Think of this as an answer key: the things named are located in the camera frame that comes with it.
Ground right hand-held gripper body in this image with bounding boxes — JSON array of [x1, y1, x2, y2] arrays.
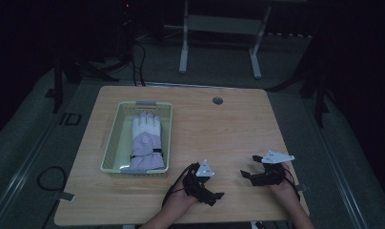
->
[[248, 150, 295, 187]]

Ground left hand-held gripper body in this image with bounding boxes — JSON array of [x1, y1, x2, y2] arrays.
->
[[181, 158, 221, 207]]

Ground lilac and white glove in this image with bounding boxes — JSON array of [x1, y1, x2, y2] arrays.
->
[[129, 111, 166, 171]]

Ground pale green plastic basket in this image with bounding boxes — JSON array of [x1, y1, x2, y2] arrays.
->
[[100, 100, 173, 178]]

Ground person's right hand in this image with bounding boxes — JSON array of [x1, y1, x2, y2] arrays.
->
[[269, 162, 299, 206]]

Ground person's left hand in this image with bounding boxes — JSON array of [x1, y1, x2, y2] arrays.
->
[[162, 180, 199, 215]]

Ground black tripod stand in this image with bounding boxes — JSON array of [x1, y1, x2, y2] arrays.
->
[[268, 47, 333, 129], [45, 47, 120, 115]]

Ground grey floor tape patch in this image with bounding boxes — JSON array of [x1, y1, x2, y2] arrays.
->
[[51, 191, 76, 203]]

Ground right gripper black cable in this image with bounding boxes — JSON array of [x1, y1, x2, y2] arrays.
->
[[283, 167, 309, 202]]

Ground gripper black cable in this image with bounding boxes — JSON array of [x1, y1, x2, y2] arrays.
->
[[283, 167, 309, 202], [161, 162, 196, 208]]

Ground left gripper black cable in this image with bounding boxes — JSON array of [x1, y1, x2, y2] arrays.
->
[[161, 162, 196, 208]]

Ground black hanging cables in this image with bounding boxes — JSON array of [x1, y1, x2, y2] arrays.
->
[[129, 39, 148, 88]]

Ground white metal stand frame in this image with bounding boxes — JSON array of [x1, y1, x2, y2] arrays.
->
[[178, 0, 273, 80]]

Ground black floor cable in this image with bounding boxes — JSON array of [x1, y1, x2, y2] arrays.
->
[[36, 165, 69, 229]]

